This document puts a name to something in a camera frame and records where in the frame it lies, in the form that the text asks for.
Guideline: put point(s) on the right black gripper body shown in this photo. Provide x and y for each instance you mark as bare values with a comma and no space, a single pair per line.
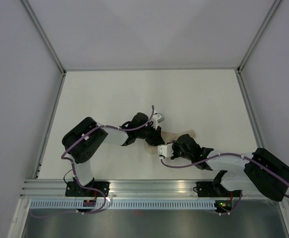
178,152

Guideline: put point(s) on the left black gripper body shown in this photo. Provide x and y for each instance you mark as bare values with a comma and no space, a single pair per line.
150,134

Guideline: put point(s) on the beige cloth napkin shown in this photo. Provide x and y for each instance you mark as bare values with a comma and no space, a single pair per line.
167,137

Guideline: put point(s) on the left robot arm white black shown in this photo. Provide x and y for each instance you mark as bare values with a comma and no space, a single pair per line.
83,140

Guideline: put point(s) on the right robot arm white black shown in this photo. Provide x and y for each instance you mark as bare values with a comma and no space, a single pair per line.
257,171

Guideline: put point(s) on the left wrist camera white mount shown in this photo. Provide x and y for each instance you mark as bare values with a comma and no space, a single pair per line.
156,119

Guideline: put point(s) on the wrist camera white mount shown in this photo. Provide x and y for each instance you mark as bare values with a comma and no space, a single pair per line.
156,119
165,151

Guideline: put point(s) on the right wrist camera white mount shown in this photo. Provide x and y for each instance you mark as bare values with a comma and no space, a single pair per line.
165,151

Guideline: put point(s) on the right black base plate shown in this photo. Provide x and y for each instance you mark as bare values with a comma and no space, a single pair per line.
212,190

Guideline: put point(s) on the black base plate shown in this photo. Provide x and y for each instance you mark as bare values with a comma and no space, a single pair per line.
212,190
98,187

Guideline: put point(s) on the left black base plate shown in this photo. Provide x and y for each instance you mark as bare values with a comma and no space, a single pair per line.
98,187

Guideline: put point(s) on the white slotted cable duct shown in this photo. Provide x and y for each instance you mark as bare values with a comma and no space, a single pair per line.
124,204

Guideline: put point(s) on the aluminium front rail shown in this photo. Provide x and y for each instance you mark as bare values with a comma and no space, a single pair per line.
120,189

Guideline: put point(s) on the right aluminium frame post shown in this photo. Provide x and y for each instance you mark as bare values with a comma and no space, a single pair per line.
261,30

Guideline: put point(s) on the aluminium frame post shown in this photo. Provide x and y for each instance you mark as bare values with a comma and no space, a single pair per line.
261,30
42,34

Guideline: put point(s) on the left aluminium frame post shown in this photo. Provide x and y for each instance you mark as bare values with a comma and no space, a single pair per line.
42,34

